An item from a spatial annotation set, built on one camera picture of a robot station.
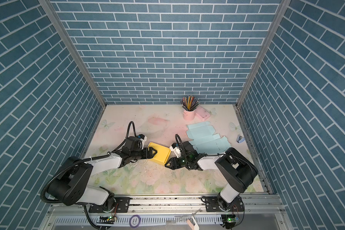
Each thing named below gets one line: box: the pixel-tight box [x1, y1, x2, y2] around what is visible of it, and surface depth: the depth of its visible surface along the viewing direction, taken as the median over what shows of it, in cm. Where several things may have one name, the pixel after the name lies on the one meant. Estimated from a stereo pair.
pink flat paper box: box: [194, 105, 211, 122], surface depth 114 cm
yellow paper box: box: [147, 141, 172, 166], surface depth 91 cm
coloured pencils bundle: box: [180, 94, 200, 112], surface depth 107 cm
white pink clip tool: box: [186, 215, 200, 230], surface depth 69 cm
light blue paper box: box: [185, 121, 232, 154], surface depth 103 cm
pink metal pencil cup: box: [182, 109, 196, 121], surface depth 107 cm
